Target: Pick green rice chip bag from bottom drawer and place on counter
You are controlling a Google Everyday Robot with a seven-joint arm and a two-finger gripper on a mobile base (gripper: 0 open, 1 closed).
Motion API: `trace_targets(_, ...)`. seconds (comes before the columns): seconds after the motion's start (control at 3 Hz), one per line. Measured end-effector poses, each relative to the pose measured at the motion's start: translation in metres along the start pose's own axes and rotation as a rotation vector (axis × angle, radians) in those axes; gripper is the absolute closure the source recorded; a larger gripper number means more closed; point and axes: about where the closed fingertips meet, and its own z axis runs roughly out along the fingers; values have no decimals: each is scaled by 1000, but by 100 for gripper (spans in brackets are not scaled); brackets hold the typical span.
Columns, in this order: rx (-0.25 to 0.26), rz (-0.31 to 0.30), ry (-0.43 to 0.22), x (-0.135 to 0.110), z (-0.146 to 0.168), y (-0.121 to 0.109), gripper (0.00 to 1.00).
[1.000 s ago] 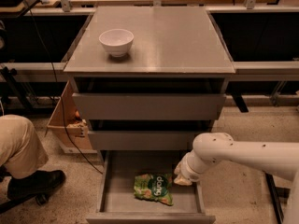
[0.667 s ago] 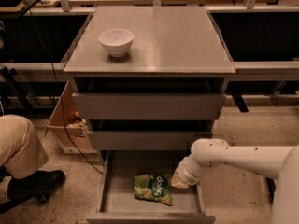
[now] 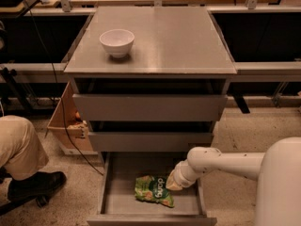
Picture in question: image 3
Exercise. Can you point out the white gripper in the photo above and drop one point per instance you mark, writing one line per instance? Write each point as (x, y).
(180, 177)

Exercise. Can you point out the green rice chip bag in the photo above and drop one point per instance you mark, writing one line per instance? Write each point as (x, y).
(153, 189)

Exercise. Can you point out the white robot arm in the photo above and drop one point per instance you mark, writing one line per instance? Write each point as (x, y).
(276, 171)

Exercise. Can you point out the grey open bottom drawer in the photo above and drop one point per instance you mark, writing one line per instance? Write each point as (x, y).
(119, 207)

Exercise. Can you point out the grey drawer cabinet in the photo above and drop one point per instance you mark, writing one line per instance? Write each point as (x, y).
(177, 51)

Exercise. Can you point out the grey middle drawer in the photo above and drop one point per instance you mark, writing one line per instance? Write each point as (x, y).
(146, 142)

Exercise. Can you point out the grey top drawer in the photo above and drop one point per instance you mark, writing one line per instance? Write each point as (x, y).
(97, 107)

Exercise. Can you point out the cardboard box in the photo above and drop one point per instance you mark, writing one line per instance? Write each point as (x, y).
(67, 126)

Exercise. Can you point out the black shoe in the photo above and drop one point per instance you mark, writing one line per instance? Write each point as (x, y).
(39, 184)

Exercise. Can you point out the black chair base caster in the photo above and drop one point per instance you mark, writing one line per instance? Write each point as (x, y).
(40, 201)

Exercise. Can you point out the white ceramic bowl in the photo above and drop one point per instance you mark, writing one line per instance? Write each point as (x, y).
(117, 42)

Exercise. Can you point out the khaki trouser leg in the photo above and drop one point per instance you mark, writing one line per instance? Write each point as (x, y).
(21, 152)

